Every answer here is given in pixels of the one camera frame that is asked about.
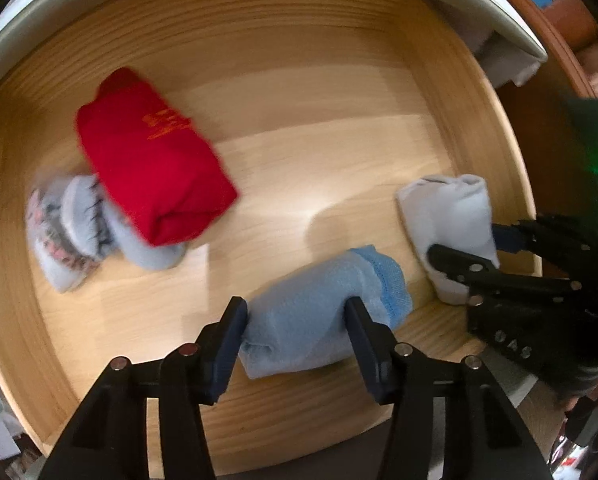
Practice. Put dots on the white sock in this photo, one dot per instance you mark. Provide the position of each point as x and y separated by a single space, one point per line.
454 225

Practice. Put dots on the red sock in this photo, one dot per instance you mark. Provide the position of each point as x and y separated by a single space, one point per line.
154 175

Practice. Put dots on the grey patterned sock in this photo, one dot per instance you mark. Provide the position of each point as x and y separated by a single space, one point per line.
74 230

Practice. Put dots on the light blue sock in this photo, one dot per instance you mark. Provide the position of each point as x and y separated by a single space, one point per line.
319 315

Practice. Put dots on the grey fronted wooden drawer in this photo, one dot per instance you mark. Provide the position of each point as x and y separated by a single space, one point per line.
304 135

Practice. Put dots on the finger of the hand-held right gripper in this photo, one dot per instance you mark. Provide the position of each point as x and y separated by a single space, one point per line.
459 262
509 239

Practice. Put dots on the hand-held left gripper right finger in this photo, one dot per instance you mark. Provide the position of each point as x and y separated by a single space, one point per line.
371 360

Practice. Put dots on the orange brown wooden furniture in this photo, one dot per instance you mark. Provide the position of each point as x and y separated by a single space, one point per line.
544 15

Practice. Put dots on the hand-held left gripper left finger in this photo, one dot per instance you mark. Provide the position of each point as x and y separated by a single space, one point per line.
224 360

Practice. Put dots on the grey nightstand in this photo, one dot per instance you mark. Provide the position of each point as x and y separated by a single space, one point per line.
479 5

